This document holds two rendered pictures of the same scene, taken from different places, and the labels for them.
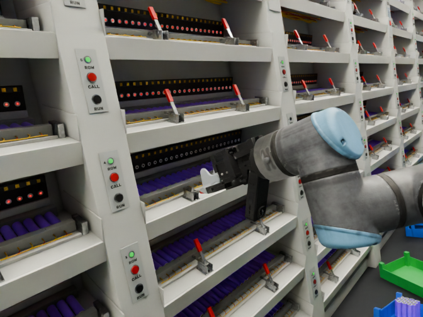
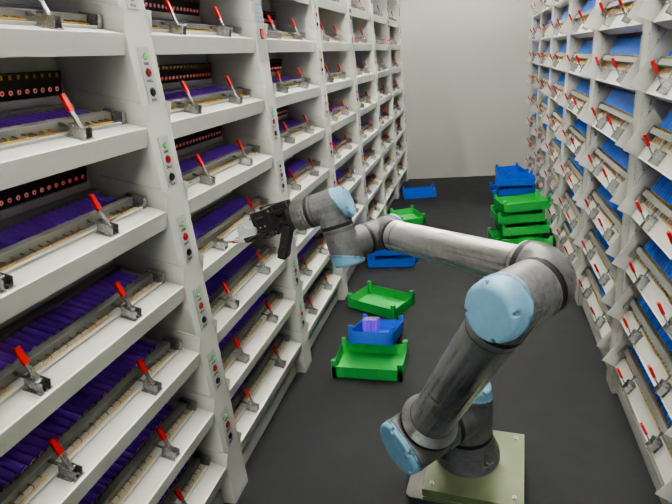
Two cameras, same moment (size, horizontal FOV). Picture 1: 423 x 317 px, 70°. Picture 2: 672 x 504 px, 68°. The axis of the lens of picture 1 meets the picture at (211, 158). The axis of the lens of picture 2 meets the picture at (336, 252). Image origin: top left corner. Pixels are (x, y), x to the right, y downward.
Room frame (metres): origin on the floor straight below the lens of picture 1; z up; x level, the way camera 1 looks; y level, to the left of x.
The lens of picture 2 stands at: (-0.66, 0.46, 1.24)
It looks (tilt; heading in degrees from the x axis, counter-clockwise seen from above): 21 degrees down; 331
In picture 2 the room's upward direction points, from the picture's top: 6 degrees counter-clockwise
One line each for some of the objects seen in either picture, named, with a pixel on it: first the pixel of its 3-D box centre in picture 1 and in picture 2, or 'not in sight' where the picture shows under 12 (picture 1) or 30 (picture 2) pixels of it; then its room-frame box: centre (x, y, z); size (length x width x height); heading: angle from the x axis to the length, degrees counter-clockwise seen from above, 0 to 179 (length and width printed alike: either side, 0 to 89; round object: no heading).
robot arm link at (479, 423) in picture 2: not in sight; (463, 405); (0.21, -0.38, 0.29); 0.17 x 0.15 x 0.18; 91
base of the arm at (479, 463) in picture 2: not in sight; (466, 440); (0.21, -0.39, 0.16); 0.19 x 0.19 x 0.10
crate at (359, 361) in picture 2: not in sight; (370, 358); (0.91, -0.52, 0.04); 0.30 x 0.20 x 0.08; 44
